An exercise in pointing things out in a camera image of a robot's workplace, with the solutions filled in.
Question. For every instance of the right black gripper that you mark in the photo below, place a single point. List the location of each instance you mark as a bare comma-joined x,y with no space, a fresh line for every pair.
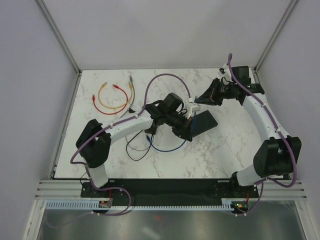
210,96

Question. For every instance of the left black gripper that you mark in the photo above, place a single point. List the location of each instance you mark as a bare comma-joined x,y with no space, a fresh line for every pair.
184,131

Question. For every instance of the black network switch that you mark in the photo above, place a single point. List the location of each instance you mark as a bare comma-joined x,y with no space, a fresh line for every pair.
203,122

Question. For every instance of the black power adapter with cord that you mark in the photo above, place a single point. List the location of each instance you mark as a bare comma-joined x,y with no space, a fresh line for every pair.
144,150

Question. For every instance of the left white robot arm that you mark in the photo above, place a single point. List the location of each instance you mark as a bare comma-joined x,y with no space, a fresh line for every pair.
95,141

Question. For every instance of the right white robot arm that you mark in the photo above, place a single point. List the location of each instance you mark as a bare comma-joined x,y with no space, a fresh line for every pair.
277,157

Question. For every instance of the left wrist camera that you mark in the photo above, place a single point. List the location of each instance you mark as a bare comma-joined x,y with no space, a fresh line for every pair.
191,106

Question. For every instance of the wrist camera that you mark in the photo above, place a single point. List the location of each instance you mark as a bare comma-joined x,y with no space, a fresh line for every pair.
243,76
191,106

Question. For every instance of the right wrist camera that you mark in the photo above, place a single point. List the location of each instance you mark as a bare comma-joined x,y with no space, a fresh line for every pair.
243,76

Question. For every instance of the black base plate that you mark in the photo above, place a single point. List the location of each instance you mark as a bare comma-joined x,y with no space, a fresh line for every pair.
170,191

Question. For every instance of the white slotted cable duct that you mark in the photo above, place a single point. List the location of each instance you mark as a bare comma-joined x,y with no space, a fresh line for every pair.
97,205

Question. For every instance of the right aluminium frame post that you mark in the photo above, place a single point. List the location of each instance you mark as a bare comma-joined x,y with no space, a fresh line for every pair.
277,31

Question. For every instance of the aluminium frame post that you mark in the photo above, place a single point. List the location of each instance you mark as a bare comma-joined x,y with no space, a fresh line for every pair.
57,34
277,31

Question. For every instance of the aluminium front rail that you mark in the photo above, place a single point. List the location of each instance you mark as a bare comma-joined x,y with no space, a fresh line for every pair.
71,190

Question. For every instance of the left aluminium frame post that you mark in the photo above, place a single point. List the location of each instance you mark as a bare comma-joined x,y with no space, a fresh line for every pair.
57,34

